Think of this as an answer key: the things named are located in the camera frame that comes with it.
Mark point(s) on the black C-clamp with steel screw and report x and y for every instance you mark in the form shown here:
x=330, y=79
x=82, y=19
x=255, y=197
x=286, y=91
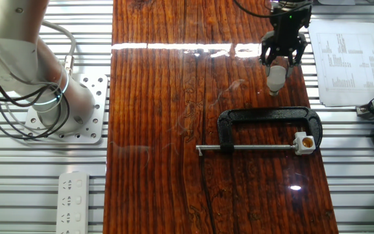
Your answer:
x=226, y=130

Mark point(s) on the printed paper sheets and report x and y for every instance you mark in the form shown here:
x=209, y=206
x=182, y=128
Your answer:
x=346, y=65

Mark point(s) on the brown wooden board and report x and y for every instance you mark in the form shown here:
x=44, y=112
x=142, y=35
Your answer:
x=161, y=130

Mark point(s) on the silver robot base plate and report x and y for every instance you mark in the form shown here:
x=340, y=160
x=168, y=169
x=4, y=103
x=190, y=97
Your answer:
x=97, y=107

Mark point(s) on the white bulb socket adapter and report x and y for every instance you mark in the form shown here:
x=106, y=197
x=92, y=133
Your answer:
x=304, y=144

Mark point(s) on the white light bulb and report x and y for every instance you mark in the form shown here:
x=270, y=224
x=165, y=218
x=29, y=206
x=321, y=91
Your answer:
x=276, y=78

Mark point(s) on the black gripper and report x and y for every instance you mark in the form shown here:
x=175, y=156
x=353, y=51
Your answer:
x=289, y=27

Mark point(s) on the white power strip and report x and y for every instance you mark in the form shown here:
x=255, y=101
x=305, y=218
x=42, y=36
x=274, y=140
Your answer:
x=72, y=204

